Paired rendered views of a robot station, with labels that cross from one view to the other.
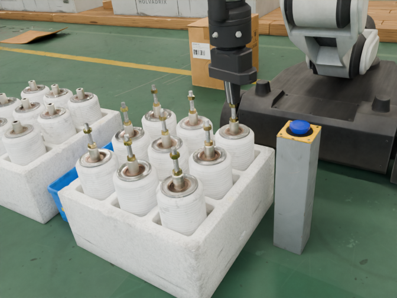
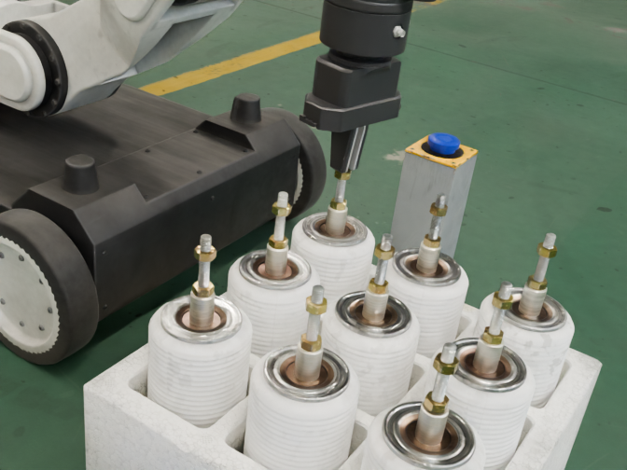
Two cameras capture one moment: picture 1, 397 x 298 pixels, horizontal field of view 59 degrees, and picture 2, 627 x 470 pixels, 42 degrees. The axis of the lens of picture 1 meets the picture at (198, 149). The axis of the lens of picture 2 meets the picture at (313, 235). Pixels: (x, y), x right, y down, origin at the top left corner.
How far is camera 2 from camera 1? 1.12 m
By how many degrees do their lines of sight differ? 80
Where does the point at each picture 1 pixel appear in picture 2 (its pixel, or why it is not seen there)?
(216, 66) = (357, 102)
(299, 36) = (164, 27)
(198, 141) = not seen: hidden behind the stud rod
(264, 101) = (126, 198)
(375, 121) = (271, 135)
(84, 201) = not seen: outside the picture
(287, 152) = (458, 186)
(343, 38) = (222, 12)
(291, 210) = not seen: hidden behind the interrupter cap
